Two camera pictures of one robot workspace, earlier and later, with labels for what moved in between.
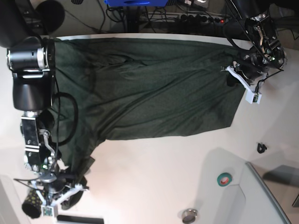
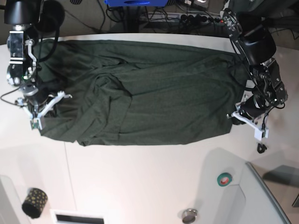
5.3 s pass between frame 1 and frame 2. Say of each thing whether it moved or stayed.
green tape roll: stayed
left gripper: moved
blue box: stayed
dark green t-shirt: stayed
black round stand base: stayed
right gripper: moved
